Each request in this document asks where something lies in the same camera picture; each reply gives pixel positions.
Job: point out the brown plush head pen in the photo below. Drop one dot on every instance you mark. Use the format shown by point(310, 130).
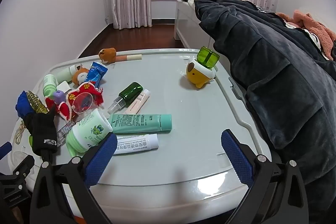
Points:
point(109, 56)

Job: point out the white charger block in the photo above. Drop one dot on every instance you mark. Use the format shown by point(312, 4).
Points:
point(64, 87)

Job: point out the yellow plastic hair comb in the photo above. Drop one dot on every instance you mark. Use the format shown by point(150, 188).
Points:
point(36, 103)

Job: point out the dark navy quilted coat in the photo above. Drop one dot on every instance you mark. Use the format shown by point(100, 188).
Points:
point(288, 84)

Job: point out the orange plush animal toy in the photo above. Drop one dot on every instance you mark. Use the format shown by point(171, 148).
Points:
point(80, 75)

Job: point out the dark green spray bottle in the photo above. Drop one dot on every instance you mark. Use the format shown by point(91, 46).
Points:
point(125, 97)

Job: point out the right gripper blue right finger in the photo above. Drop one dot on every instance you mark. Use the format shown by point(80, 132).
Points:
point(276, 192)

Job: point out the white bed frame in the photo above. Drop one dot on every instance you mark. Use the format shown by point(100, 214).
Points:
point(188, 31)

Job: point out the teal cream tube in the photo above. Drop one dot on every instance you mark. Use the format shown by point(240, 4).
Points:
point(140, 123)

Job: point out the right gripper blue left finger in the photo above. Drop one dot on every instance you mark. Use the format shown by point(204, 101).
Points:
point(49, 202)

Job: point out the large green baby lotion bottle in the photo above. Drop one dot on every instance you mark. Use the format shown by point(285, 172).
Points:
point(87, 133)

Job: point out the clear plastic round lid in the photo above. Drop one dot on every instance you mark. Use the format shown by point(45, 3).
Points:
point(83, 103)

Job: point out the white ointment tube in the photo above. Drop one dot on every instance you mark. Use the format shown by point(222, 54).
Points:
point(136, 143)

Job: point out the pink cosmetic tube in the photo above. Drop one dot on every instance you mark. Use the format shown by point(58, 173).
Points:
point(137, 104)

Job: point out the yellow dog green sharpener toy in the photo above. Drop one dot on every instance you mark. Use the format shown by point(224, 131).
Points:
point(201, 69)

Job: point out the green cap lotion bottle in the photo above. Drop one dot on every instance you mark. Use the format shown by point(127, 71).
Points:
point(50, 84)

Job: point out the pink fluffy garment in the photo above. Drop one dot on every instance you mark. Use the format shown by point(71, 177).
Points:
point(325, 35)

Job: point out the red white plush ornament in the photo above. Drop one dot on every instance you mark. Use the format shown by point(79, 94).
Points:
point(74, 98)

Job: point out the blue knit cloth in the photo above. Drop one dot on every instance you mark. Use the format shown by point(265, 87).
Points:
point(23, 106)

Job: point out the blue tissue packet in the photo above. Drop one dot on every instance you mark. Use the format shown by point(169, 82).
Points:
point(96, 73)

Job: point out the black sock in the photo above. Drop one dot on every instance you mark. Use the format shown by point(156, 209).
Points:
point(43, 131)

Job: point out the pale green small bottle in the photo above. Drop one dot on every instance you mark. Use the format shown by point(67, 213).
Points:
point(66, 74)

